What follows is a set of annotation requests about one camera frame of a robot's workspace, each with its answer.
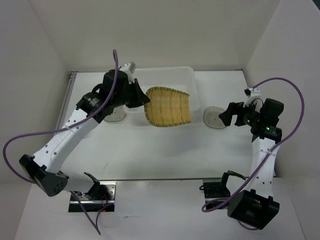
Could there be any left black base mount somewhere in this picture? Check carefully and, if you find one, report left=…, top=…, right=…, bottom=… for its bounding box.
left=75, top=181, right=117, bottom=213

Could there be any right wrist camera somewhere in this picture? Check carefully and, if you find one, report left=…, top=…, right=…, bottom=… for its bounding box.
left=243, top=87, right=262, bottom=107

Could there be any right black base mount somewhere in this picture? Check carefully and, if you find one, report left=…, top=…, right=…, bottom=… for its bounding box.
left=199, top=179, right=231, bottom=210

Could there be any clear glass plate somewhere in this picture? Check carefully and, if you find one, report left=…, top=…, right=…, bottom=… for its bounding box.
left=202, top=106, right=226, bottom=130
left=104, top=105, right=127, bottom=123

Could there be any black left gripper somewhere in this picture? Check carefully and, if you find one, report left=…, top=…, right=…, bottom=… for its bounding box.
left=113, top=78, right=150, bottom=109

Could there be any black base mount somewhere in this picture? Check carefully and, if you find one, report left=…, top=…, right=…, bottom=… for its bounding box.
left=75, top=181, right=117, bottom=213
left=199, top=179, right=231, bottom=210

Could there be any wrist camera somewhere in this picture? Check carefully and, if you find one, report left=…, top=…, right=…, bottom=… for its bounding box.
left=243, top=87, right=262, bottom=107
left=119, top=61, right=136, bottom=75

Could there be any left clear glass plate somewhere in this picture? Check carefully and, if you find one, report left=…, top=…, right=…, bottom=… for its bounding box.
left=104, top=105, right=127, bottom=123

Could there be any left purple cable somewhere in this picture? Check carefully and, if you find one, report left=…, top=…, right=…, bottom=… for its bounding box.
left=2, top=48, right=120, bottom=235

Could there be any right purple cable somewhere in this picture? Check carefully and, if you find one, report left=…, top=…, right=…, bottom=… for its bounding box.
left=201, top=77, right=304, bottom=230

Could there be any right clear glass plate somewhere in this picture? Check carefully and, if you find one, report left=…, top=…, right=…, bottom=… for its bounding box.
left=202, top=106, right=226, bottom=130

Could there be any purple cable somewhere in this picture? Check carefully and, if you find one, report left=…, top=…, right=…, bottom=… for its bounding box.
left=2, top=48, right=120, bottom=235
left=201, top=77, right=304, bottom=230

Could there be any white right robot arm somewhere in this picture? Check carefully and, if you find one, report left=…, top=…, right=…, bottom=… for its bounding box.
left=219, top=98, right=284, bottom=230

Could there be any woven bamboo tray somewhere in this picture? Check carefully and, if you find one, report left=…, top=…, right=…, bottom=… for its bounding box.
left=144, top=86, right=192, bottom=128

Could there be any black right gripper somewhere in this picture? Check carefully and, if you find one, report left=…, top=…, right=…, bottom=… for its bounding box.
left=218, top=98, right=263, bottom=127

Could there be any white plastic bin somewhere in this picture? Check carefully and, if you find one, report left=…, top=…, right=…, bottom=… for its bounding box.
left=124, top=66, right=201, bottom=126

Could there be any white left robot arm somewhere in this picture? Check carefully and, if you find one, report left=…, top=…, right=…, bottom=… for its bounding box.
left=19, top=68, right=150, bottom=200

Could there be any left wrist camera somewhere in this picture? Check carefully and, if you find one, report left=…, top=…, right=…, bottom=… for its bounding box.
left=119, top=61, right=136, bottom=75

